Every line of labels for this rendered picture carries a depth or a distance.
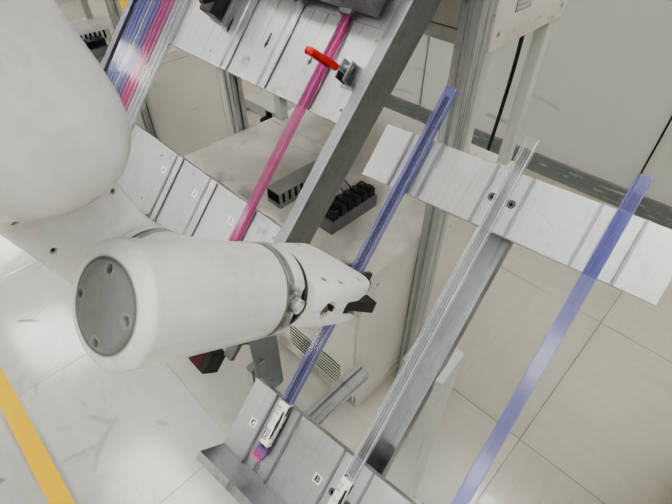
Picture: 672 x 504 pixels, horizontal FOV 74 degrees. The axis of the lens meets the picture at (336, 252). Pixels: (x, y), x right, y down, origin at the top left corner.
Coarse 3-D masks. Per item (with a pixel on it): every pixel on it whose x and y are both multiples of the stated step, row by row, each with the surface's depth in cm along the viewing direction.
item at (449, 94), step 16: (448, 96) 52; (432, 112) 53; (432, 128) 52; (416, 144) 53; (416, 160) 53; (400, 176) 53; (400, 192) 53; (384, 208) 53; (384, 224) 53; (368, 240) 54; (368, 256) 54; (320, 336) 55; (320, 352) 55; (304, 368) 55; (288, 400) 55; (256, 448) 56
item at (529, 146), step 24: (528, 144) 48; (504, 192) 48; (480, 240) 48; (456, 288) 49; (432, 312) 49; (432, 336) 49; (408, 360) 50; (408, 384) 50; (384, 408) 50; (360, 456) 50
